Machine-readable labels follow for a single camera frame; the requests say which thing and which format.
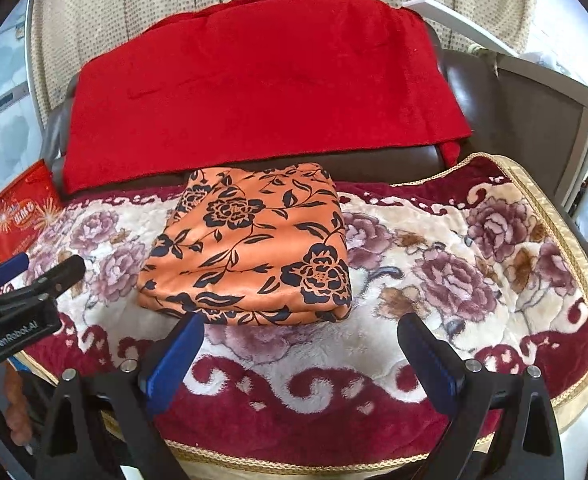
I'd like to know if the orange floral patterned garment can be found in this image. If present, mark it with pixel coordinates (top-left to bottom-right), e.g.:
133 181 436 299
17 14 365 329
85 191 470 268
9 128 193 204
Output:
137 162 352 326

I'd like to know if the dark brown leather sofa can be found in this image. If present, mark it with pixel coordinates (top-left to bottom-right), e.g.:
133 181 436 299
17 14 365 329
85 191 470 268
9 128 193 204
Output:
41 19 588 281

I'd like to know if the red snack bag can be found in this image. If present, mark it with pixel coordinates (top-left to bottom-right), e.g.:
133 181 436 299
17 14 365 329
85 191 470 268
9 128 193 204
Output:
0 159 62 263

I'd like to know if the red cloth on sofa back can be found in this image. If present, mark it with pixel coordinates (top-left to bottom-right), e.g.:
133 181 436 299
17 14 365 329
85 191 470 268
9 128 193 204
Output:
62 0 471 193

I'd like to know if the floral plush blanket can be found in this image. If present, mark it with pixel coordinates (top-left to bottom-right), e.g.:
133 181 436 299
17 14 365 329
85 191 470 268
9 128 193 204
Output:
18 154 588 479

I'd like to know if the person's left hand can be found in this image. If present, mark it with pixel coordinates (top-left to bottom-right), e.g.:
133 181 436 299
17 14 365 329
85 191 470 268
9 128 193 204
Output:
3 362 32 446

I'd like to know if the white framed window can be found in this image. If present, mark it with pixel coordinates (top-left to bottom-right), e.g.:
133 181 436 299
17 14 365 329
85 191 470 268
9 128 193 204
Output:
0 0 44 192

